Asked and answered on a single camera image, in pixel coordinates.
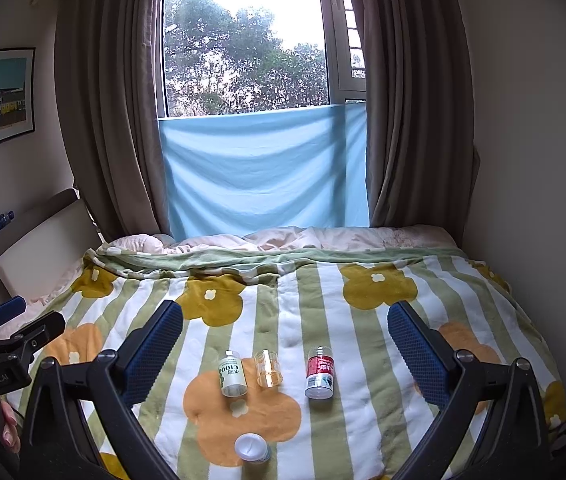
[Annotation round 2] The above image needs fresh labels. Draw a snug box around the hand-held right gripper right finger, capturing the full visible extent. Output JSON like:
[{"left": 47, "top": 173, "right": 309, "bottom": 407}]
[{"left": 387, "top": 301, "right": 552, "bottom": 480}]

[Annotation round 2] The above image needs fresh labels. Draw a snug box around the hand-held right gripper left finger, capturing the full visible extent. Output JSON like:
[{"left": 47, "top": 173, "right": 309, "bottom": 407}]
[{"left": 19, "top": 300, "right": 184, "bottom": 480}]

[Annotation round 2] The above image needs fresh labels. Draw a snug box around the clear plastic cup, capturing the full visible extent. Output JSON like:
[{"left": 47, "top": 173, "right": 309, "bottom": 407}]
[{"left": 254, "top": 349, "right": 284, "bottom": 389}]

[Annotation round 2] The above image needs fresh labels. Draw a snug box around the cream padded headboard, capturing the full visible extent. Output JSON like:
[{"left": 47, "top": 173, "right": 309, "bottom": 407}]
[{"left": 0, "top": 187, "right": 100, "bottom": 311}]

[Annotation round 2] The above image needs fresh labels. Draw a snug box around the green label clear bottle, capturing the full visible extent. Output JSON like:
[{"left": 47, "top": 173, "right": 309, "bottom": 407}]
[{"left": 217, "top": 349, "right": 249, "bottom": 398}]

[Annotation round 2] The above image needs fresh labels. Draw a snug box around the red label white bottle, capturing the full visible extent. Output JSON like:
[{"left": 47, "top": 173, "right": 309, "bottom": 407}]
[{"left": 304, "top": 346, "right": 336, "bottom": 401}]

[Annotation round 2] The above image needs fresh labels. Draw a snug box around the flower striped blanket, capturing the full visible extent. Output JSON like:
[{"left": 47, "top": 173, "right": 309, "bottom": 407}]
[{"left": 2, "top": 246, "right": 566, "bottom": 480}]

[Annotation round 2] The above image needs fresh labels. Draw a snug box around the pink quilt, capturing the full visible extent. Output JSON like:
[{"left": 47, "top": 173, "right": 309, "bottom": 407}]
[{"left": 98, "top": 225, "right": 460, "bottom": 257}]

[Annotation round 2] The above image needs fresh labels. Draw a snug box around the light blue cloth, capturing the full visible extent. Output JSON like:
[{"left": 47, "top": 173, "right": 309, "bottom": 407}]
[{"left": 157, "top": 102, "right": 370, "bottom": 241}]

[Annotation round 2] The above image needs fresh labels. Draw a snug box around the brown curtain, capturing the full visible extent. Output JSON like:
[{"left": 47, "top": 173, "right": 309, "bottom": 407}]
[
  {"left": 352, "top": 0, "right": 482, "bottom": 235},
  {"left": 54, "top": 0, "right": 173, "bottom": 242}
]

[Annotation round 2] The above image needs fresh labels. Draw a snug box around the white window frame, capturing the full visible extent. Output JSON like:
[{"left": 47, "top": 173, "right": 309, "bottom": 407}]
[{"left": 155, "top": 0, "right": 369, "bottom": 120}]

